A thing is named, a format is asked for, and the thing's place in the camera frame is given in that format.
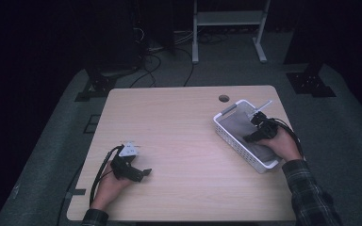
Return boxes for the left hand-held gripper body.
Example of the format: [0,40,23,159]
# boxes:
[109,140,141,183]

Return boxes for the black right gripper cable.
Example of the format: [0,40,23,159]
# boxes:
[269,117,305,158]

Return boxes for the white plastic basket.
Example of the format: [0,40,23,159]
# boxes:
[212,99,285,174]

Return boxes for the person's right hand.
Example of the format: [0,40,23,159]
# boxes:
[254,126,304,163]

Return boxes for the white metal stand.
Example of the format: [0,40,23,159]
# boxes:
[191,0,272,65]

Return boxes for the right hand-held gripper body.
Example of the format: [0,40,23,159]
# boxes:
[247,99,279,141]

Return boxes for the black floor cable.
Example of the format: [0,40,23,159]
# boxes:
[174,46,196,88]
[129,52,163,89]

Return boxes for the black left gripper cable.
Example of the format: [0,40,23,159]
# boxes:
[89,144,124,207]

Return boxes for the black stand base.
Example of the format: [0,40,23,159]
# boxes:
[285,61,337,98]
[74,61,118,103]

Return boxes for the person's left hand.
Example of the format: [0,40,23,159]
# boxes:
[90,161,134,212]

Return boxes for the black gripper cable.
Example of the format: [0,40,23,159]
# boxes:
[89,144,124,207]
[269,117,305,158]

